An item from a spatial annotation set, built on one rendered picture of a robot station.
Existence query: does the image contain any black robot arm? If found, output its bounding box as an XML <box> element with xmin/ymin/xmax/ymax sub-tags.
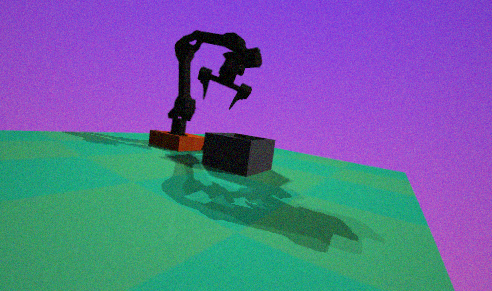
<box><xmin>168</xmin><ymin>30</ymin><xmax>263</xmax><ymax>136</ymax></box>

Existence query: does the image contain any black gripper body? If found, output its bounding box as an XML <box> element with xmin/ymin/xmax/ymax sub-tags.
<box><xmin>198</xmin><ymin>67</ymin><xmax>252</xmax><ymax>99</ymax></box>

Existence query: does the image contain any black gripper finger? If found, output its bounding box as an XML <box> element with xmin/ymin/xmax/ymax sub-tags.
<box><xmin>229</xmin><ymin>89</ymin><xmax>247</xmax><ymax>110</ymax></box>
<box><xmin>200</xmin><ymin>74</ymin><xmax>211</xmax><ymax>99</ymax></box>

